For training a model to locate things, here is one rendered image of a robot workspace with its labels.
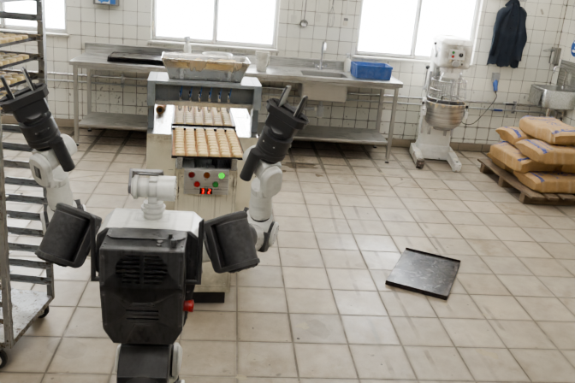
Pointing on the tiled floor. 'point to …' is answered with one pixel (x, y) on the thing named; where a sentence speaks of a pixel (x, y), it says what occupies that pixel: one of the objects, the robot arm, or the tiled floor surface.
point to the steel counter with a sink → (331, 85)
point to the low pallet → (524, 187)
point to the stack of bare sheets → (424, 273)
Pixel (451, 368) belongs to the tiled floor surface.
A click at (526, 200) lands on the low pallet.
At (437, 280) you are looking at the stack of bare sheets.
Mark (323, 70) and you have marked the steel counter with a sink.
